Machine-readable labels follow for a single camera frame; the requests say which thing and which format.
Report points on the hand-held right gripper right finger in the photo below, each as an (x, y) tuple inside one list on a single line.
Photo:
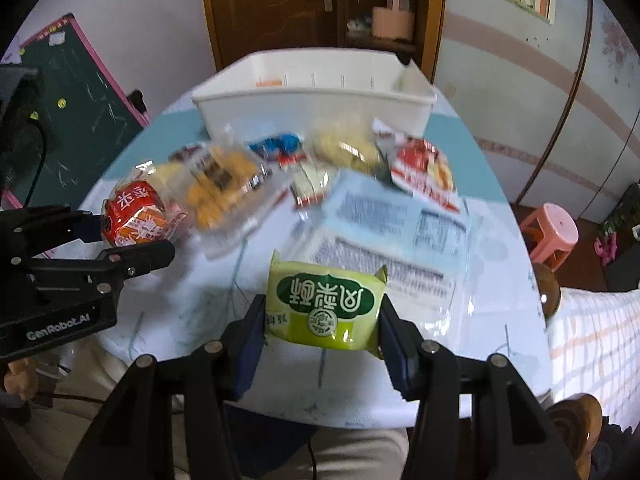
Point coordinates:
[(395, 355)]

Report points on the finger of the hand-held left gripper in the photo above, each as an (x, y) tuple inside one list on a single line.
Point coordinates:
[(92, 227), (145, 257)]

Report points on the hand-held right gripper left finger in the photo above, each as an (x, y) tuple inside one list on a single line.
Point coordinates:
[(250, 347)]

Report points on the orange red snack packet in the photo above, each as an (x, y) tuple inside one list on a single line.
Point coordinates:
[(135, 220)]

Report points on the green snack packet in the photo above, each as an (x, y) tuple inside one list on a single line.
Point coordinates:
[(325, 305)]

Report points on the clear bag of yellow pastries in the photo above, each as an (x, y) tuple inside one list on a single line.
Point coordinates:
[(220, 185)]

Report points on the large light blue packet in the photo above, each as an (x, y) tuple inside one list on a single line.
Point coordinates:
[(390, 220)]

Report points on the blue snowflake snack packet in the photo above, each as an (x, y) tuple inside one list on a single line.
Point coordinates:
[(275, 146)]

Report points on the small red white packet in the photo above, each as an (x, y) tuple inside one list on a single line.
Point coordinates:
[(310, 185)]

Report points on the clear bag of pale biscuits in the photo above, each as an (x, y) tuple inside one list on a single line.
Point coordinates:
[(345, 147)]

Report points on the white plastic bin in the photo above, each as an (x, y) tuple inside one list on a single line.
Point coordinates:
[(310, 105)]

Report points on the person's left hand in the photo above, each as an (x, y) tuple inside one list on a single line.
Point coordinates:
[(20, 380)]

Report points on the teal and white printed tablecloth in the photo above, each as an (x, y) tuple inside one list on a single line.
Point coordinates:
[(175, 310)]

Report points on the person's beige trousers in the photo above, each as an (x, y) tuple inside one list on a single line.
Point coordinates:
[(350, 455)]

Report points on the black board clamp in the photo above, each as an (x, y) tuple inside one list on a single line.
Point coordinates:
[(137, 101)]

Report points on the wooden chair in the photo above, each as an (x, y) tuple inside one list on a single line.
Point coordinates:
[(575, 420)]

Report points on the checked white cloth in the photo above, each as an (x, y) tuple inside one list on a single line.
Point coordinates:
[(595, 350)]

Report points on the pink plastic stool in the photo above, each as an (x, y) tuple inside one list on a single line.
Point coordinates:
[(550, 225)]

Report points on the pink toy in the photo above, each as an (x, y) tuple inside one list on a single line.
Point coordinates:
[(606, 249)]

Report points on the brown wooden door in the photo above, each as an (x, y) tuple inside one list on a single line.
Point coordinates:
[(270, 5)]

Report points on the pale sliding wardrobe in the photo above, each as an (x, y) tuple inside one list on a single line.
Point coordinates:
[(525, 85)]

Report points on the pink basket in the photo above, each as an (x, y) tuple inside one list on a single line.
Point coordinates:
[(392, 22)]

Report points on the brown wooden shelf cabinet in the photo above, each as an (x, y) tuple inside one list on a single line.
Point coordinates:
[(430, 10)]

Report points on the green chalkboard with pink frame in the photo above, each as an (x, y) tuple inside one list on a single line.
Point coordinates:
[(85, 110)]

